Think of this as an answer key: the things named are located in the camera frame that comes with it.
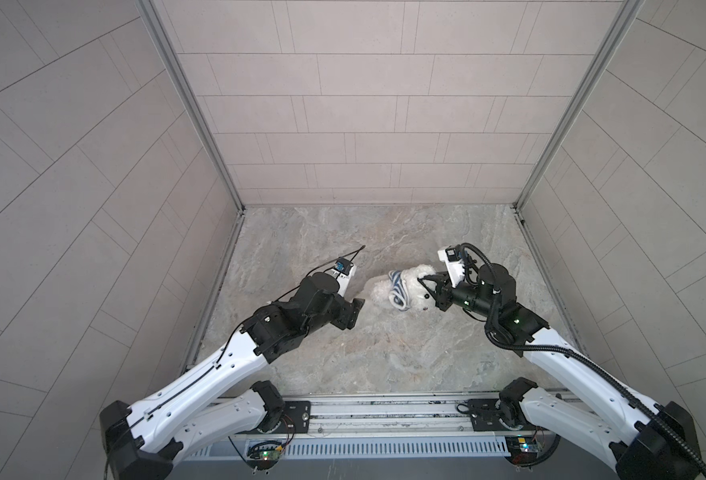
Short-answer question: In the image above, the white plush teddy bear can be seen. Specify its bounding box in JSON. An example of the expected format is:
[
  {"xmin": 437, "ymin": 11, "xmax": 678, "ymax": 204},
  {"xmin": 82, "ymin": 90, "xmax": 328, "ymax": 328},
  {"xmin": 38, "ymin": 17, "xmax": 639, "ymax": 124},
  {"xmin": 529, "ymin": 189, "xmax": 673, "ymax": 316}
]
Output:
[{"xmin": 365, "ymin": 264, "xmax": 436, "ymax": 311}]

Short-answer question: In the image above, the blue white striped knit sweater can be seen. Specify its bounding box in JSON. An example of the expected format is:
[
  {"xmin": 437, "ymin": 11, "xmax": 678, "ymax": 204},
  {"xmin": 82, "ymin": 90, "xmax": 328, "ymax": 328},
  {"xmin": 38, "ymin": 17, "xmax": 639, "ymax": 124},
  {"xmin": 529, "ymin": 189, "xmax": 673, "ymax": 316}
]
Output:
[{"xmin": 388, "ymin": 270, "xmax": 410, "ymax": 311}]

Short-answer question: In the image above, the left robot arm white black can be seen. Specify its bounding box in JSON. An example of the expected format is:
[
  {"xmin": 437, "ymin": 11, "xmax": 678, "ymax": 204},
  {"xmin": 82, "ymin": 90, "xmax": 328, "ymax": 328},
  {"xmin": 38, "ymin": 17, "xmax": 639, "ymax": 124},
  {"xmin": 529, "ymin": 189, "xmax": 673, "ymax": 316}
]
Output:
[{"xmin": 100, "ymin": 271, "xmax": 365, "ymax": 479}]

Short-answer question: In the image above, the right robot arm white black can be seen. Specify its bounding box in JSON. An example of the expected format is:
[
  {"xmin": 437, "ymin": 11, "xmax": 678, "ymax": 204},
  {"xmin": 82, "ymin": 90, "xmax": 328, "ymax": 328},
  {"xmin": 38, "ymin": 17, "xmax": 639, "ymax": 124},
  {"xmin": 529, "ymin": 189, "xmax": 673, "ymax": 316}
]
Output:
[{"xmin": 419, "ymin": 263, "xmax": 706, "ymax": 479}]

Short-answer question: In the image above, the white ventilation grille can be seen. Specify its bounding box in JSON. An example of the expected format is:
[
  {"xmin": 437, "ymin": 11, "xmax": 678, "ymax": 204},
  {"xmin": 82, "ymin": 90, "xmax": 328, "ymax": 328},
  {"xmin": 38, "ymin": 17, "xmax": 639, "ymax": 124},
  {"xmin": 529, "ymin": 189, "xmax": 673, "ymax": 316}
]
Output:
[{"xmin": 187, "ymin": 436, "xmax": 512, "ymax": 462}]

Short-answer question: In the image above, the left green circuit board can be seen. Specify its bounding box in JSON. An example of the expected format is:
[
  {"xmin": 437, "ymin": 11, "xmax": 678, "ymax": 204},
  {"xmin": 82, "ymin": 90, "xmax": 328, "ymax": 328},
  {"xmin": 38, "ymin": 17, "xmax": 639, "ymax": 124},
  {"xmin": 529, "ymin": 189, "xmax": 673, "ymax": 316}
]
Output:
[{"xmin": 246, "ymin": 440, "xmax": 286, "ymax": 471}]

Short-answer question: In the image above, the green circuit board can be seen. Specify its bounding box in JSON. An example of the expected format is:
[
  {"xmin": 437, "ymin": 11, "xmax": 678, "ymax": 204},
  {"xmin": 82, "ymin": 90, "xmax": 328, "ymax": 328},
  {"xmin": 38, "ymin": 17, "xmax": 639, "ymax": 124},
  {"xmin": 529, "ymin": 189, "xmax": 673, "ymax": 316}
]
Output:
[
  {"xmin": 505, "ymin": 436, "xmax": 540, "ymax": 465},
  {"xmin": 246, "ymin": 440, "xmax": 286, "ymax": 471}
]

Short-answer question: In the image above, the right green circuit board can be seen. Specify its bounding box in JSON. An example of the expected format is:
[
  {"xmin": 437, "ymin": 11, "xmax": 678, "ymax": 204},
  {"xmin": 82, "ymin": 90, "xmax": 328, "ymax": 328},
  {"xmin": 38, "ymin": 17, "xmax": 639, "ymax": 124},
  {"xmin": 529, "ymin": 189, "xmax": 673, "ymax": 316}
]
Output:
[{"xmin": 505, "ymin": 436, "xmax": 540, "ymax": 465}]

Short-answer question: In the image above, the right corner aluminium profile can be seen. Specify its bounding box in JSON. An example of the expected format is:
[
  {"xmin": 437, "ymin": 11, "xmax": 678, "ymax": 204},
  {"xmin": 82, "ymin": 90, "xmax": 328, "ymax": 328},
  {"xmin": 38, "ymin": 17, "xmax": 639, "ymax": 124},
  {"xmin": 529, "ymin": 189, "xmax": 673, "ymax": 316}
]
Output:
[{"xmin": 513, "ymin": 0, "xmax": 645, "ymax": 216}]

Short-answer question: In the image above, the corner aluminium profile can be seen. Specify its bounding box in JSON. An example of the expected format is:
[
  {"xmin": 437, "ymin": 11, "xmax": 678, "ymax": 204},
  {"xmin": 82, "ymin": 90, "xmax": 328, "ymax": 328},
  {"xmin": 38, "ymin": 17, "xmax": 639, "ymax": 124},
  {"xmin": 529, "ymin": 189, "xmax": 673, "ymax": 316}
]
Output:
[
  {"xmin": 513, "ymin": 0, "xmax": 645, "ymax": 216},
  {"xmin": 136, "ymin": 0, "xmax": 246, "ymax": 216}
]

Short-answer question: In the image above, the left corner aluminium profile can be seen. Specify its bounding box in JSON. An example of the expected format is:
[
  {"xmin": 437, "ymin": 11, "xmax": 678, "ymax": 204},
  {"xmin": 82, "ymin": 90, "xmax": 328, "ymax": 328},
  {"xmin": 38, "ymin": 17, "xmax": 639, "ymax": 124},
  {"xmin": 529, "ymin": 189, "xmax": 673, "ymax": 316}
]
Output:
[{"xmin": 136, "ymin": 0, "xmax": 246, "ymax": 216}]

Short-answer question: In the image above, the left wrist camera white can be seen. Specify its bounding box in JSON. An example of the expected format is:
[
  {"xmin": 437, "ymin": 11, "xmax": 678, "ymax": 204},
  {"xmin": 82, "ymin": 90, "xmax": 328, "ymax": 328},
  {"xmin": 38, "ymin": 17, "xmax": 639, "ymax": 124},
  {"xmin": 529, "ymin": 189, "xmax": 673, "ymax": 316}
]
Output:
[{"xmin": 329, "ymin": 257, "xmax": 357, "ymax": 296}]

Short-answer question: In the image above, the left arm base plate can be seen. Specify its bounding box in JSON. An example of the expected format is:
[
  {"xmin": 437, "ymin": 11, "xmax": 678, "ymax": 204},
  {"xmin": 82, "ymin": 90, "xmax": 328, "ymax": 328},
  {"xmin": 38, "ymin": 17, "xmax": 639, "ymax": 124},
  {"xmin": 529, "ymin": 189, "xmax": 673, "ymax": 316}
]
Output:
[{"xmin": 250, "ymin": 401, "xmax": 312, "ymax": 435}]

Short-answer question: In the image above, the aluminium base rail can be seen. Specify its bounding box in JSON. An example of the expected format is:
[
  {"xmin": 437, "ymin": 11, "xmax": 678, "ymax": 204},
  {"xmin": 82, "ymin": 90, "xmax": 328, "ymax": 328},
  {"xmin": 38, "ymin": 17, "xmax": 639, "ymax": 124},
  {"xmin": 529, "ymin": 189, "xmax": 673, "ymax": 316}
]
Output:
[{"xmin": 190, "ymin": 392, "xmax": 639, "ymax": 442}]

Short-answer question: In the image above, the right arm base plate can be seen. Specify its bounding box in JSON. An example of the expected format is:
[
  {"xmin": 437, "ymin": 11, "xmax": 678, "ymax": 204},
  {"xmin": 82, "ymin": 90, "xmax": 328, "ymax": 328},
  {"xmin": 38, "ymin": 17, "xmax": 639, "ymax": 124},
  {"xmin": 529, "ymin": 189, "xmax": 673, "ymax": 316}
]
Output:
[{"xmin": 456, "ymin": 399, "xmax": 541, "ymax": 432}]

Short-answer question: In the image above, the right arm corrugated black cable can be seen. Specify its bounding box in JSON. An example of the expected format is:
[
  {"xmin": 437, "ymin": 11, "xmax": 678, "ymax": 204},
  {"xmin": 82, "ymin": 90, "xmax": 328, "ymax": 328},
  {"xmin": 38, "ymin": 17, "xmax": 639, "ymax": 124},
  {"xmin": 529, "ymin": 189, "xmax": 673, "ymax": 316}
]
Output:
[{"xmin": 457, "ymin": 242, "xmax": 706, "ymax": 480}]

